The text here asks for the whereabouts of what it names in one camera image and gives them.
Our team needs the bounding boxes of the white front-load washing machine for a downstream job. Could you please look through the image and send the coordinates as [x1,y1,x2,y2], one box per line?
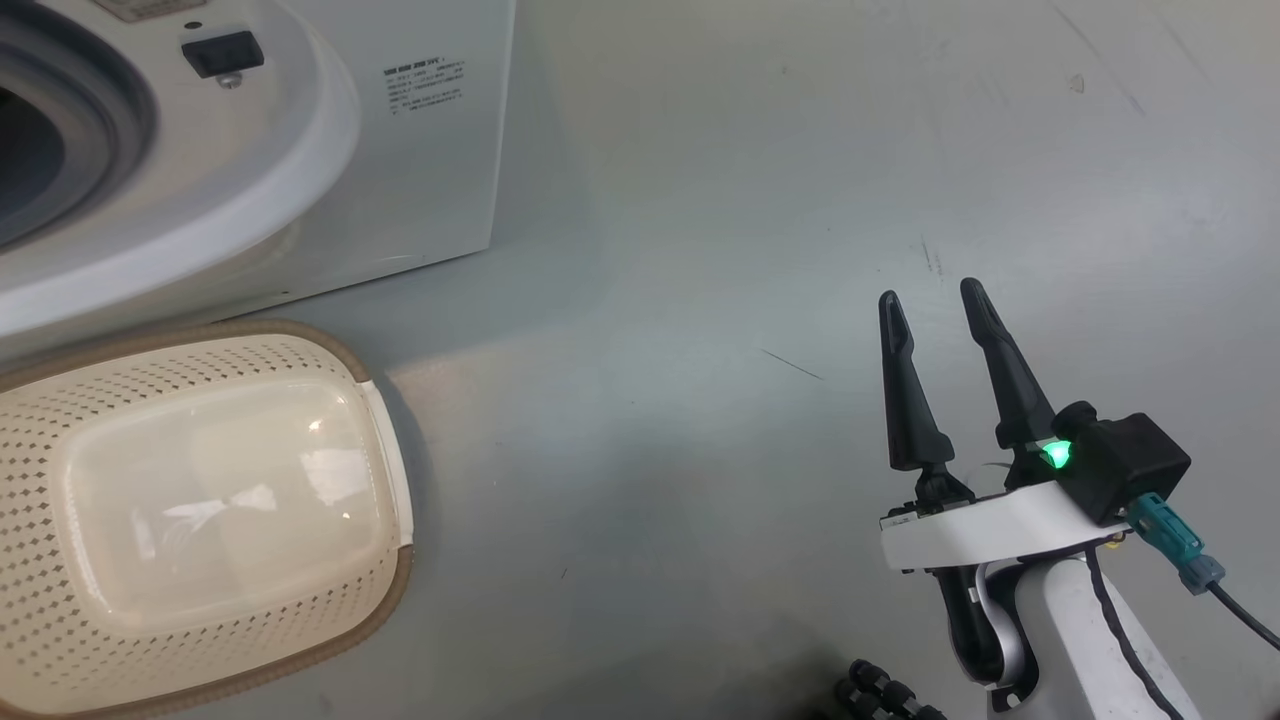
[0,0,518,363]

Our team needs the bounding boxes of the cream perforated laundry basket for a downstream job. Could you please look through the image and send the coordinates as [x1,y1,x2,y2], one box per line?
[0,319,415,720]

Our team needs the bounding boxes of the black ribbed cable conduit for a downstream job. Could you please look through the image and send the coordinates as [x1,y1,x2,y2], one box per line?
[830,657,949,720]

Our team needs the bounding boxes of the right teal-plug camera cable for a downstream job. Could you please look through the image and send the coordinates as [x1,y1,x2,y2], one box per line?
[1122,492,1280,653]

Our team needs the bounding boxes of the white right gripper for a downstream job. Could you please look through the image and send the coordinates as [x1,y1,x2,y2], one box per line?
[877,277,1133,576]

